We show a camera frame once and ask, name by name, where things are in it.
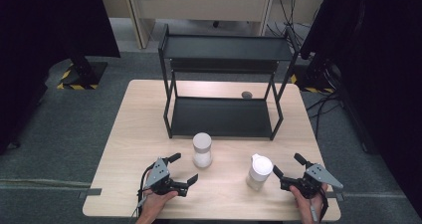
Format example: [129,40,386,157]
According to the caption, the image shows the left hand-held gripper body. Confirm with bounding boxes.
[142,156,189,198]

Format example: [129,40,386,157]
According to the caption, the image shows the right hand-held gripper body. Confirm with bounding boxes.
[279,162,344,200]

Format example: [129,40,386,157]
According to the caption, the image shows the glass jar with spout lid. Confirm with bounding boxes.
[245,152,275,192]

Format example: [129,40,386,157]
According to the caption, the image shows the glass jar with round lid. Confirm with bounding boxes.
[192,131,214,169]

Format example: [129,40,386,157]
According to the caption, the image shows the black metal two-tier shelf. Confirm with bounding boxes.
[157,23,302,141]

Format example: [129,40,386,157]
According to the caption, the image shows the person's right hand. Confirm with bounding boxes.
[289,182,329,224]

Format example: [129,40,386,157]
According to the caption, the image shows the person's left hand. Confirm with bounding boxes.
[140,170,179,220]

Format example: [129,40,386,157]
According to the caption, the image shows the grey floor tape piece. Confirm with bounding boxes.
[78,187,103,200]
[326,191,346,202]

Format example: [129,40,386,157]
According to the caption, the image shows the black yellow-striped stand base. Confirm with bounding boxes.
[56,61,109,92]
[290,72,336,95]

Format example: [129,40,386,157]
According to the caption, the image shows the black curtain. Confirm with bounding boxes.
[299,0,422,219]
[0,0,121,156]

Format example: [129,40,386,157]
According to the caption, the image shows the left hand-held gripper cable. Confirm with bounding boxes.
[130,163,157,220]

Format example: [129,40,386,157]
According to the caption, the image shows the hand-held gripper cable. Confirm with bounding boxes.
[130,163,157,220]
[309,187,330,224]

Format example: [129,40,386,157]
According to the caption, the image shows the right hand-held gripper cable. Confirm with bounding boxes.
[309,187,330,224]

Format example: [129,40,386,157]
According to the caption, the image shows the black floor cables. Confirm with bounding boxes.
[305,90,346,141]

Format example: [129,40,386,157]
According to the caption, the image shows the black plugged-in cables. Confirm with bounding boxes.
[266,0,313,49]

